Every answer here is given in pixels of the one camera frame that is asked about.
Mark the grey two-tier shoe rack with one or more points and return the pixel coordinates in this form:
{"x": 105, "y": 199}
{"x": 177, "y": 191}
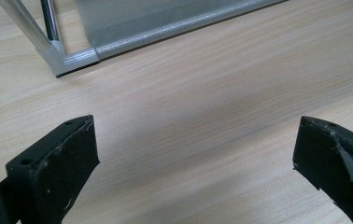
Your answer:
{"x": 140, "y": 28}

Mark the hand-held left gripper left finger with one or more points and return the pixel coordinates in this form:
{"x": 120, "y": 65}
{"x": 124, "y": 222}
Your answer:
{"x": 56, "y": 174}

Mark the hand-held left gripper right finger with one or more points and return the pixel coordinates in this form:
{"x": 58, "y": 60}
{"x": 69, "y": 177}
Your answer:
{"x": 336, "y": 165}

